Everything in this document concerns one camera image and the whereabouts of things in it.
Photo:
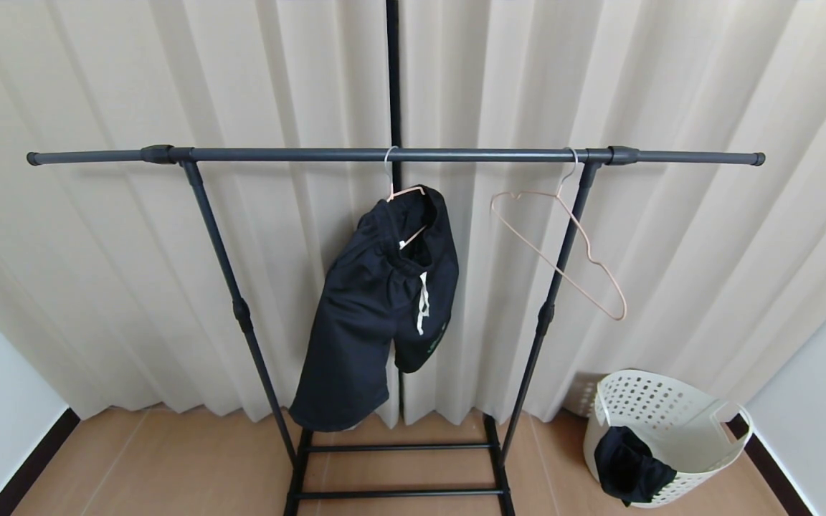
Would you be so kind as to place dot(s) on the black shorts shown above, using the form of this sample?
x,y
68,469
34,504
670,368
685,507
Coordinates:
x,y
355,322

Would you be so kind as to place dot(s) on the black garment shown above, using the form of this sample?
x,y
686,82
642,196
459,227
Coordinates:
x,y
628,466

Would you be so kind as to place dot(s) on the black clothes rack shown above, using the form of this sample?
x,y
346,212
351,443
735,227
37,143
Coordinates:
x,y
312,154

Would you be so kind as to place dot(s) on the white curtain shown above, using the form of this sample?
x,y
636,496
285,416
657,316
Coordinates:
x,y
169,72
671,72

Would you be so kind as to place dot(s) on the pink clothes hanger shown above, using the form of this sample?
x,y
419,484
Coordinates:
x,y
560,195
406,192

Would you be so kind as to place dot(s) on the white laundry basket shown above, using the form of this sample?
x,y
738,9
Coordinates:
x,y
700,430

